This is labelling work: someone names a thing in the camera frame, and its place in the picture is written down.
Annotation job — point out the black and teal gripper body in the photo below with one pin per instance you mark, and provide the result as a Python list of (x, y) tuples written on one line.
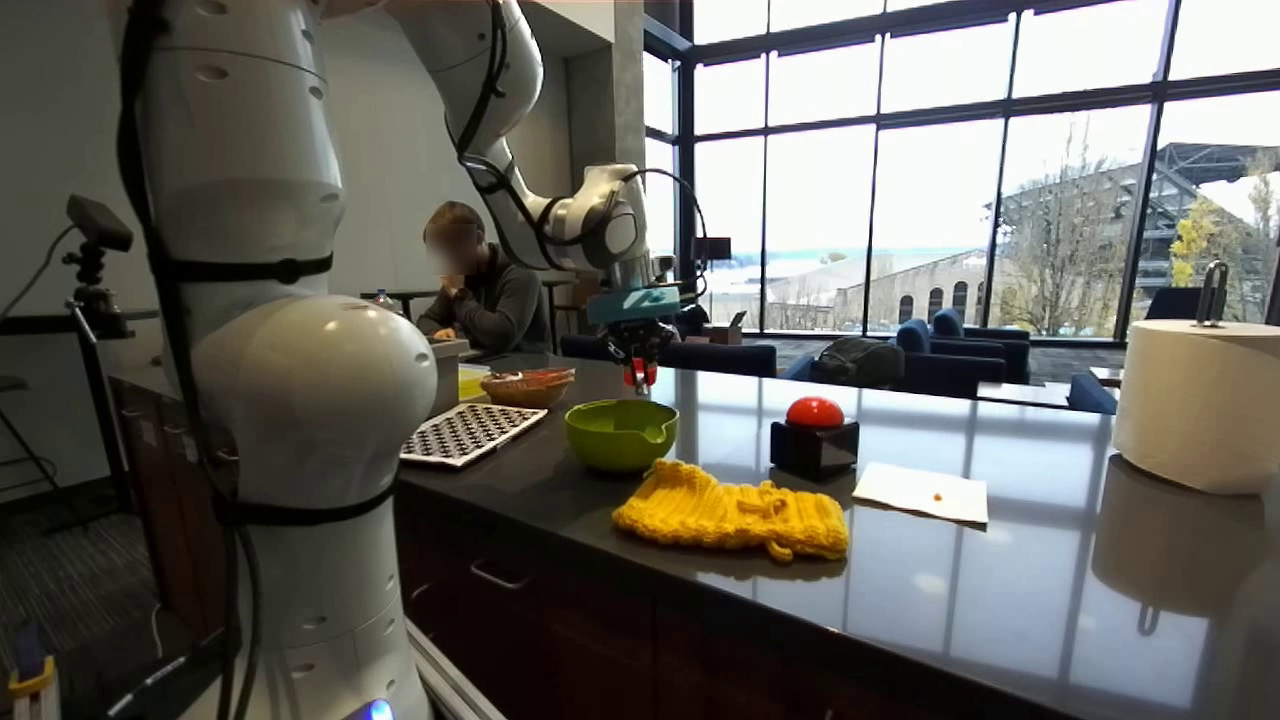
[(641, 319)]

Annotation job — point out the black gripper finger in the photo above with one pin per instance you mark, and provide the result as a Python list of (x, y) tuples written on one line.
[(651, 375), (627, 375)]

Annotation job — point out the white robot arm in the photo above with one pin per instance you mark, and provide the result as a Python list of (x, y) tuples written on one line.
[(300, 398)]

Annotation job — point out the green bowl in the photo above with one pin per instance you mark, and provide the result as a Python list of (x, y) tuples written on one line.
[(622, 433)]

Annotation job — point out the yellow knitted cloth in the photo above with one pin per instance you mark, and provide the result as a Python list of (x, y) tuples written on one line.
[(684, 506)]

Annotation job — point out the seated person grey hoodie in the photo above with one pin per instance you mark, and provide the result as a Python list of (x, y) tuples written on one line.
[(487, 302)]

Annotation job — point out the checkered calibration board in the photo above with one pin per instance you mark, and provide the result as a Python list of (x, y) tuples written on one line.
[(467, 433)]

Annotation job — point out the red button black box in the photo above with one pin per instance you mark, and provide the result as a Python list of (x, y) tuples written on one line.
[(815, 437)]

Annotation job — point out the dark blue sofa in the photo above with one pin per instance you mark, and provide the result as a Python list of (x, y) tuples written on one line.
[(940, 358)]

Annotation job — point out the white paper sheet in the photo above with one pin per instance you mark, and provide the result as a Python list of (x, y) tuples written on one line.
[(926, 492)]

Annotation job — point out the white paper towel roll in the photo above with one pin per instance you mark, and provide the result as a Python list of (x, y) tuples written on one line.
[(1203, 407)]

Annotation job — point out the camera on tripod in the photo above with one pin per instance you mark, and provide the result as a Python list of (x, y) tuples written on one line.
[(93, 319)]

